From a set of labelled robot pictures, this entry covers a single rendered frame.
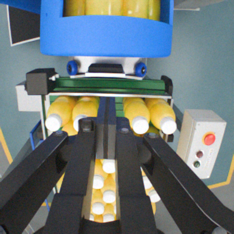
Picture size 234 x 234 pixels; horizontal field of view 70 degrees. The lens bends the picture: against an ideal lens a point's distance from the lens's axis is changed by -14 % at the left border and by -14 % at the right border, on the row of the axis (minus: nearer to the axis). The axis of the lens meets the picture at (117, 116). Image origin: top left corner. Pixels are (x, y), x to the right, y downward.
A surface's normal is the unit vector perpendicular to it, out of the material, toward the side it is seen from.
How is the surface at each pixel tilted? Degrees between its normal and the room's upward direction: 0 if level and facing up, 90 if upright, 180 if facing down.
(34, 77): 0
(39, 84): 0
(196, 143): 0
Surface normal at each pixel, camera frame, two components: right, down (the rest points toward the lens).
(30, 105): 0.03, 0.38
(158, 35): 0.65, 0.31
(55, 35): -0.55, 0.29
